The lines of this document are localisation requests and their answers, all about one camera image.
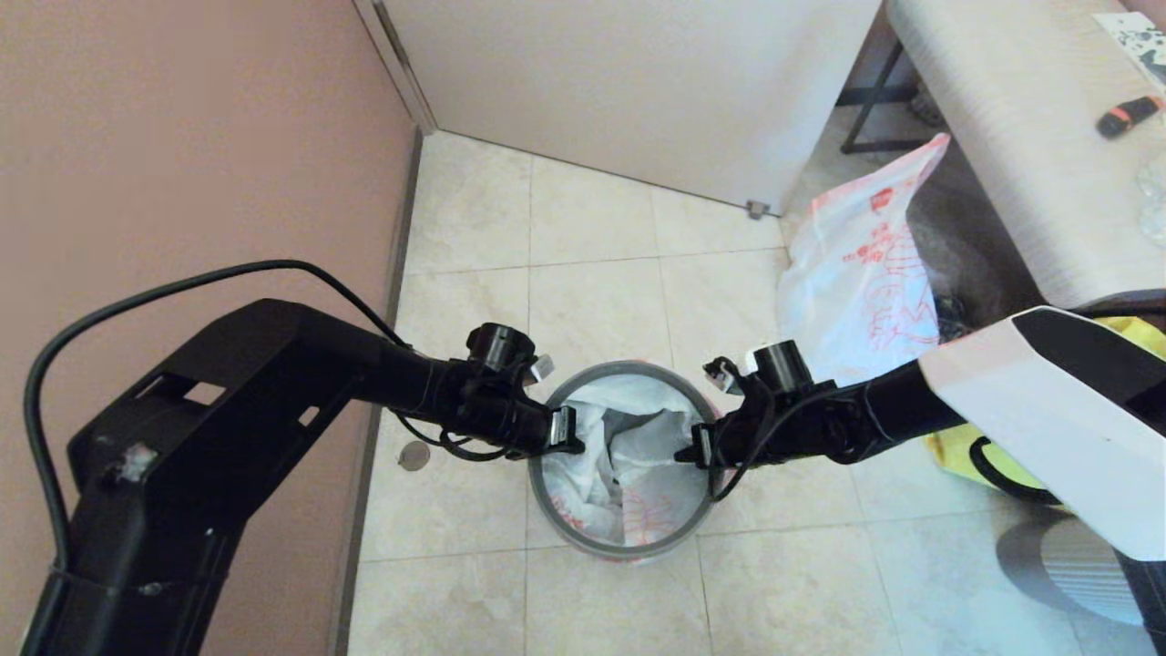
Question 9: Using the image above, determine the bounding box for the white door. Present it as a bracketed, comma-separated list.
[353, 0, 883, 218]

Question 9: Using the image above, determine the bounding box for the black-patterned white paper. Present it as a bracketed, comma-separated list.
[1093, 11, 1166, 87]

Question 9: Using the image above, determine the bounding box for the grey bin retaining ring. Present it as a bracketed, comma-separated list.
[528, 360, 725, 561]

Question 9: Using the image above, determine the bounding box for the white red-print trash bag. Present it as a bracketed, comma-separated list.
[777, 133, 952, 388]
[544, 374, 725, 548]

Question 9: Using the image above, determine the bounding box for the black and orange marker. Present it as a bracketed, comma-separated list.
[1096, 96, 1165, 140]

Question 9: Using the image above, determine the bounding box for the black metal table frame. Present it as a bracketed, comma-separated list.
[836, 41, 954, 154]

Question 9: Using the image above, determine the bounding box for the clear bag with dark contents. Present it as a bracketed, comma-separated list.
[911, 182, 1030, 343]

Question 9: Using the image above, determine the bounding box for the clear plastic wrap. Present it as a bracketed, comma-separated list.
[1137, 153, 1166, 247]

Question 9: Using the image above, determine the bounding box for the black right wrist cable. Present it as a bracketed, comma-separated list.
[706, 364, 1067, 504]

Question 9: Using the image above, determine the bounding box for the grey ribbed round object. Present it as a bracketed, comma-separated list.
[996, 510, 1149, 628]

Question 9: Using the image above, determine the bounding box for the white wood-grain table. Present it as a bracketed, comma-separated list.
[885, 0, 1166, 309]

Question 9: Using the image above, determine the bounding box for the yellow fabric bag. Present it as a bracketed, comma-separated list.
[925, 314, 1166, 502]

